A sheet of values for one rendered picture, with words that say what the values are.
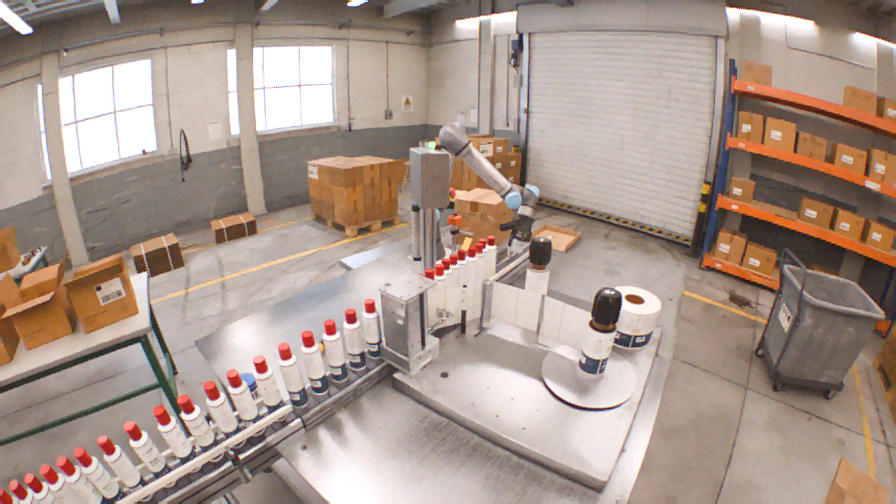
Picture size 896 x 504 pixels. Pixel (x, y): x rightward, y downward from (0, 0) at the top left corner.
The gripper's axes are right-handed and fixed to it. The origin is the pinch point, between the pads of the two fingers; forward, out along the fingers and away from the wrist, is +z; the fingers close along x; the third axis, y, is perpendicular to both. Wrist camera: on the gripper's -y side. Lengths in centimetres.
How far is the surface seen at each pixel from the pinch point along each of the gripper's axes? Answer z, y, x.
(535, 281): 9.6, 29.6, -35.1
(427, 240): 7, -13, -48
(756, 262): -95, 182, 294
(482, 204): -22.5, -25.2, 4.1
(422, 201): -4, -4, -69
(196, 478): 82, 4, -131
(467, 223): -11.3, -33.6, 9.0
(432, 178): -12, -2, -71
